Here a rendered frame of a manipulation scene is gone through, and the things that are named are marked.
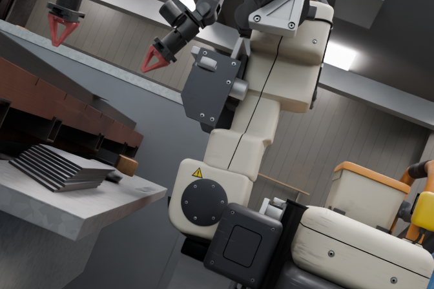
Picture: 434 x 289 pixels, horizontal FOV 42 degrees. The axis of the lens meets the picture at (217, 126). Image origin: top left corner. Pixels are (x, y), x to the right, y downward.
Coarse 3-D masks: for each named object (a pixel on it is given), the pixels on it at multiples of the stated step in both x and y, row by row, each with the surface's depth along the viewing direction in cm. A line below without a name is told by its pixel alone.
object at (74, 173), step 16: (16, 160) 92; (32, 160) 92; (48, 160) 93; (64, 160) 93; (80, 160) 103; (32, 176) 84; (48, 176) 85; (64, 176) 85; (80, 176) 91; (96, 176) 104
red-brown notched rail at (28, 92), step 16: (0, 64) 76; (0, 80) 78; (16, 80) 83; (32, 80) 90; (0, 96) 80; (16, 96) 86; (32, 96) 93; (48, 96) 100; (64, 96) 109; (32, 112) 96; (48, 112) 104; (64, 112) 113; (80, 112) 125; (96, 112) 139; (80, 128) 130; (96, 128) 146; (112, 128) 167; (128, 128) 192; (128, 144) 206
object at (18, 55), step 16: (0, 32) 82; (0, 48) 84; (16, 48) 90; (16, 64) 92; (32, 64) 99; (48, 80) 110; (64, 80) 119; (80, 96) 136; (96, 96) 151; (112, 112) 179
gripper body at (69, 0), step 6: (60, 0) 135; (66, 0) 134; (72, 0) 134; (78, 0) 135; (48, 6) 132; (54, 6) 132; (60, 6) 132; (66, 6) 134; (72, 6) 135; (78, 6) 136; (66, 12) 132; (72, 12) 133; (78, 12) 136
